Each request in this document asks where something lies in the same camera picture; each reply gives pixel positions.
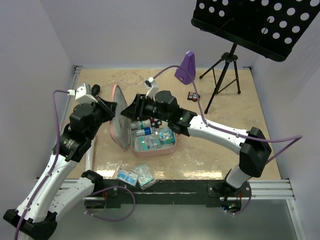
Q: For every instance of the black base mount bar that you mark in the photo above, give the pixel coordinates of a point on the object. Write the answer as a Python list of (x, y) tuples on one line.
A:
[(116, 193)]

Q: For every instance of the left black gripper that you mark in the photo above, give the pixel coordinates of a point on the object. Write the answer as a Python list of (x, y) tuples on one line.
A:
[(108, 107)]

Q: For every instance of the teal blister pack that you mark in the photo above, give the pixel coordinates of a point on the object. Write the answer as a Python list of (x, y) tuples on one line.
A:
[(146, 177)]

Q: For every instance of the blue white sachet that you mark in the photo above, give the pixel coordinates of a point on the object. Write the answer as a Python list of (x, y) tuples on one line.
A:
[(128, 177)]

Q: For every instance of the white blue small bottle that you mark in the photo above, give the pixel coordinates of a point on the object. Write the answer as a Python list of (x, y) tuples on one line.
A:
[(143, 132)]

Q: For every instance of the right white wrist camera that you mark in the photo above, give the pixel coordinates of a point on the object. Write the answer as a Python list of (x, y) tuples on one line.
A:
[(152, 87)]

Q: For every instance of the black handled scissors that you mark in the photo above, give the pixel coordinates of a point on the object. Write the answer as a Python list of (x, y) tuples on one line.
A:
[(155, 124)]

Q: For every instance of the teal topped zip bag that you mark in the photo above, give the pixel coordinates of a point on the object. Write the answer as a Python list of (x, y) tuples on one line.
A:
[(149, 142)]

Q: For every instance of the owl pattern block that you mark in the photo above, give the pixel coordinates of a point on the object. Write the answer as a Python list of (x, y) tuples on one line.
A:
[(192, 96)]

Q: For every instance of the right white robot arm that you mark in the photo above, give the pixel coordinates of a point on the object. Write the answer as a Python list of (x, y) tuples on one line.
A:
[(250, 145)]

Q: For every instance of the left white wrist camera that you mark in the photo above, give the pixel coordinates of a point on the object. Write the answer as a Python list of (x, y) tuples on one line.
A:
[(83, 94)]

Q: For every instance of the black music stand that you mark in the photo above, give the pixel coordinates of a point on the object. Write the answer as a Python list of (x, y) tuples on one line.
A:
[(270, 28)]

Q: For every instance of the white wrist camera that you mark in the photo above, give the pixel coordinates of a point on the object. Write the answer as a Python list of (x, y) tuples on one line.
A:
[(83, 94), (152, 87)]

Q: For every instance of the purple metronome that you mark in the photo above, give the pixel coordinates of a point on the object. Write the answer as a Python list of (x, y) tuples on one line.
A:
[(186, 73)]

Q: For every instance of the white tube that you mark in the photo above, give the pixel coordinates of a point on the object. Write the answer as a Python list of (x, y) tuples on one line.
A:
[(89, 160)]

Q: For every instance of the pink medicine kit case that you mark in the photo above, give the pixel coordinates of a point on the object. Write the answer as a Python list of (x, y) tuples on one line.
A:
[(124, 136)]

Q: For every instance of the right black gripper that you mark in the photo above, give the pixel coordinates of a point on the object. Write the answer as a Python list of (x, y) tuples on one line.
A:
[(136, 109)]

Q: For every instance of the white green bottle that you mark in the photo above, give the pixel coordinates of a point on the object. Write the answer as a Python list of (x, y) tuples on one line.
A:
[(138, 125)]

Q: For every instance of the large blue packet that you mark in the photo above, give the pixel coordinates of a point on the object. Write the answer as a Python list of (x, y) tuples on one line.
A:
[(166, 135)]

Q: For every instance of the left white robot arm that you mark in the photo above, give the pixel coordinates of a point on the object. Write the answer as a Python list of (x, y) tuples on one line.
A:
[(36, 218)]

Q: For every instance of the black microphone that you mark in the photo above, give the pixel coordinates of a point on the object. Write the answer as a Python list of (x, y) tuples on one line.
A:
[(95, 90)]

